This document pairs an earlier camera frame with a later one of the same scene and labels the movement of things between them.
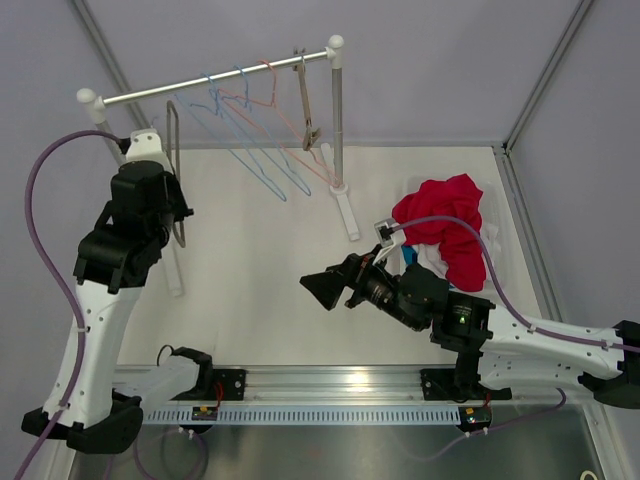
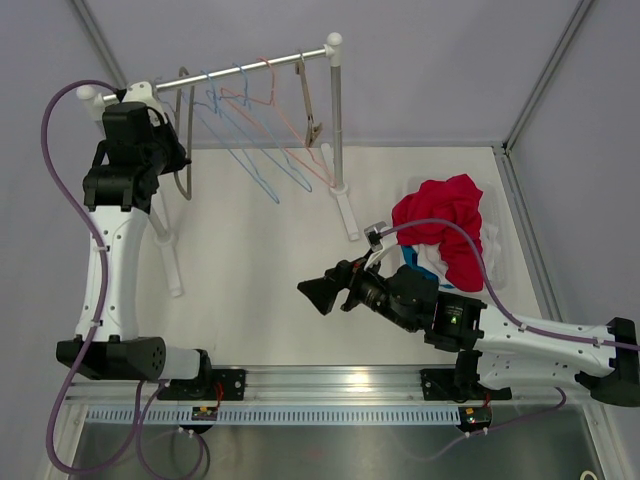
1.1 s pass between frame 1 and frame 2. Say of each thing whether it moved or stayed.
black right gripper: stayed
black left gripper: moved
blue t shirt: stayed
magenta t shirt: stayed
